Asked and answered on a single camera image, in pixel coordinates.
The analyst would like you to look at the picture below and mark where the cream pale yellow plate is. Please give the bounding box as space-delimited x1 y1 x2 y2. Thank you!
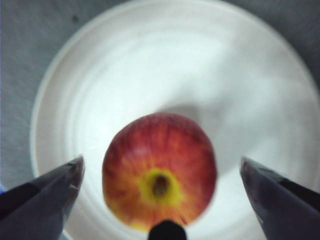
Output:
29 0 320 240

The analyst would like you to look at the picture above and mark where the red and yellow apple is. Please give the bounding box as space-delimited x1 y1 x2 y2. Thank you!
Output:
101 112 218 232

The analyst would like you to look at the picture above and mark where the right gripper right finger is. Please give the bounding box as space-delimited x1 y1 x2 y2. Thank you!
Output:
240 156 320 240

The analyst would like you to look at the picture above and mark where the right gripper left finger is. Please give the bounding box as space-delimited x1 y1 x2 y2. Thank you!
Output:
0 155 86 240

